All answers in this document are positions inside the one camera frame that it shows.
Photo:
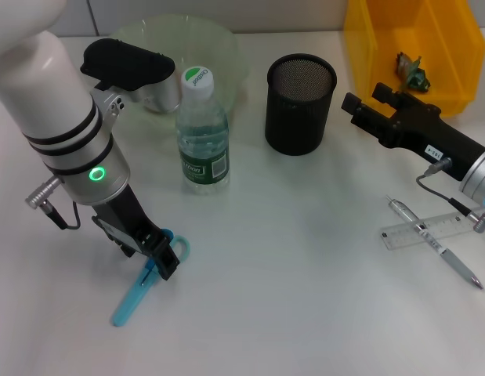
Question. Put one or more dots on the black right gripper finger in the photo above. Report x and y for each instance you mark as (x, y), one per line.
(353, 106)
(385, 94)

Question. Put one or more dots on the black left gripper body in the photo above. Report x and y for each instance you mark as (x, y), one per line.
(124, 219)

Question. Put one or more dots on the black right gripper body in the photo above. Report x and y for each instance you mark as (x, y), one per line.
(426, 133)

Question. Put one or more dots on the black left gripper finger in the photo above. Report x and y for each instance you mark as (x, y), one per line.
(144, 241)
(165, 258)

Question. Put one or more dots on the green plastic wrapper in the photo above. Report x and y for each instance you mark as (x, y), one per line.
(412, 74)

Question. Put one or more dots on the blue scissors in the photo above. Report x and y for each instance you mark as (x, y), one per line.
(128, 301)

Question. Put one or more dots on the clear green-label water bottle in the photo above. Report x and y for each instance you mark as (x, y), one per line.
(203, 149)

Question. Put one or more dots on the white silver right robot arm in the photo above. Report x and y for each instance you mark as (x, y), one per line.
(481, 176)

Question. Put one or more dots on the black mesh pen holder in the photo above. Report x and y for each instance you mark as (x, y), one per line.
(299, 113)

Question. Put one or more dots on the transparent plastic ruler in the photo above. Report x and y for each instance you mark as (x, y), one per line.
(399, 237)

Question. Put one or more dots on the silver clear pen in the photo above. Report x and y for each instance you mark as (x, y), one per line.
(449, 258)

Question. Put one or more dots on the translucent green fruit plate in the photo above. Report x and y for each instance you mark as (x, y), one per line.
(222, 51)

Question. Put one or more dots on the yellow plastic bin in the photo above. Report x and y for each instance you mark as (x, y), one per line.
(442, 39)

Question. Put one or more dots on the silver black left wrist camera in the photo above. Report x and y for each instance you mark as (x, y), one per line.
(128, 66)

